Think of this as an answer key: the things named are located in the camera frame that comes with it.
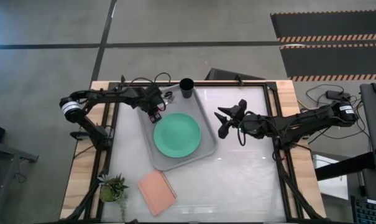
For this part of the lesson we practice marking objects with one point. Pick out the black power adapter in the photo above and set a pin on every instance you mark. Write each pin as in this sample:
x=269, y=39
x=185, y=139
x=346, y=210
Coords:
x=337, y=95

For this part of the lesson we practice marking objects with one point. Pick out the grey metal stand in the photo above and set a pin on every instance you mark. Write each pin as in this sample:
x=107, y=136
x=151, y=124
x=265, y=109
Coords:
x=7, y=151

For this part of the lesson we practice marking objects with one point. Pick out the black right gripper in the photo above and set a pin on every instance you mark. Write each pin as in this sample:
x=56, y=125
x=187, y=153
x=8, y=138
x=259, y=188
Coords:
x=253, y=126

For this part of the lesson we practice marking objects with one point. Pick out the grey plastic tray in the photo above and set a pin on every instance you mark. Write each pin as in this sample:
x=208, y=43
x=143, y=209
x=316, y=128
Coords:
x=187, y=105

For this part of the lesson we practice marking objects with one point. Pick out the black hazard-striped floor mat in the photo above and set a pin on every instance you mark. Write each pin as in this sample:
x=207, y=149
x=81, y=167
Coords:
x=330, y=23
x=333, y=60

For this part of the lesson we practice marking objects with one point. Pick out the black metal table frame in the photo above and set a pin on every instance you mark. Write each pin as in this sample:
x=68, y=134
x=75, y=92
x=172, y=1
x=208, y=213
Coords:
x=222, y=83

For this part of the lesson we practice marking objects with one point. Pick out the dark teal plastic cup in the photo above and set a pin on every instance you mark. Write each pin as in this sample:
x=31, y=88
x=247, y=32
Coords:
x=186, y=88

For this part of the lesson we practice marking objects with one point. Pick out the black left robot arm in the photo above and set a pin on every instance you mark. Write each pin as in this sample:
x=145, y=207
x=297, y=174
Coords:
x=113, y=95

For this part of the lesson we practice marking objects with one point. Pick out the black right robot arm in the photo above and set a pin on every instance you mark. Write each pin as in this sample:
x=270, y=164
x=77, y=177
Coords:
x=299, y=123

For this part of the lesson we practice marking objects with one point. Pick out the green plastic plate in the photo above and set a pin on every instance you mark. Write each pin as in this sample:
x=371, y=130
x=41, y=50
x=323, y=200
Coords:
x=177, y=135

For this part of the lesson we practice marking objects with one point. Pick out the white box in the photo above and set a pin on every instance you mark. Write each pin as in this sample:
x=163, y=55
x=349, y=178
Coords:
x=330, y=186

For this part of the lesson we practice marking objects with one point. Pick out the black chair back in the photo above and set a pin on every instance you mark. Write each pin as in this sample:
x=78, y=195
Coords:
x=225, y=74

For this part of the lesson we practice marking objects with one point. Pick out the salmon spiral notebook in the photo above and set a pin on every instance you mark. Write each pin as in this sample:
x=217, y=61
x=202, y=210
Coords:
x=156, y=193

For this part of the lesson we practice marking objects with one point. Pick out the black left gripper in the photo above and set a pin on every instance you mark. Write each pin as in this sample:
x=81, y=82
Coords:
x=152, y=99

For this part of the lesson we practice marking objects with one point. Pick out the black computer keyboard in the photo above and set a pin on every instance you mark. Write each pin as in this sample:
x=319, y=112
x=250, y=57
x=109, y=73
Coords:
x=369, y=213

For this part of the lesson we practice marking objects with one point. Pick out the small potted succulent plant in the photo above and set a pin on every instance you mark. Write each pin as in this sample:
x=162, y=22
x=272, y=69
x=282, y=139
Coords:
x=111, y=189

